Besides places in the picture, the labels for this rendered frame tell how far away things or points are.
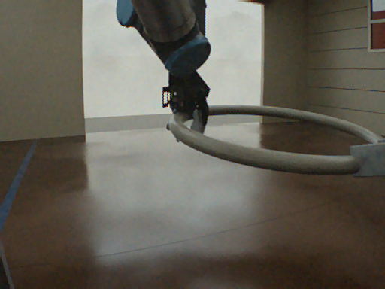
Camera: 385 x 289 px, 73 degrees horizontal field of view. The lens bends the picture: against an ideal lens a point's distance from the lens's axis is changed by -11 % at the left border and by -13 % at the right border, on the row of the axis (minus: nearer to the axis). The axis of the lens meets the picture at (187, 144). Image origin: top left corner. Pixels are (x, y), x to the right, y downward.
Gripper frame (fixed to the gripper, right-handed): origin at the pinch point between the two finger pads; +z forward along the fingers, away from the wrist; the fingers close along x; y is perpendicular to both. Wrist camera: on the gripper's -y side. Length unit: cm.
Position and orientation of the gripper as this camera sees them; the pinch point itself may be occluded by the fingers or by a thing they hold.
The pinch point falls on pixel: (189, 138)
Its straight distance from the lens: 76.9
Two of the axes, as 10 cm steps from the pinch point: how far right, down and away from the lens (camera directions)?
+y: -5.1, 2.4, -8.3
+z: -0.2, 9.6, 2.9
